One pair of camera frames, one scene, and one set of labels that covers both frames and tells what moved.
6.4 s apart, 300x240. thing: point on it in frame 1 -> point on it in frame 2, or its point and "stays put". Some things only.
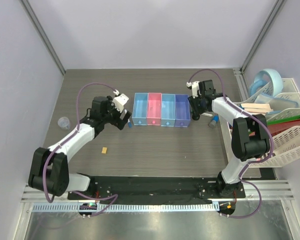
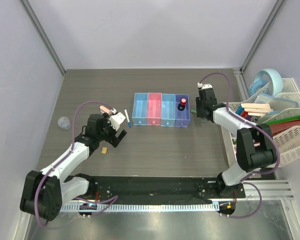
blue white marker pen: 129,123 stays put
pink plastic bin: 154,111 stays put
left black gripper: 120,124 -> 112,140
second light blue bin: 168,110 stays put
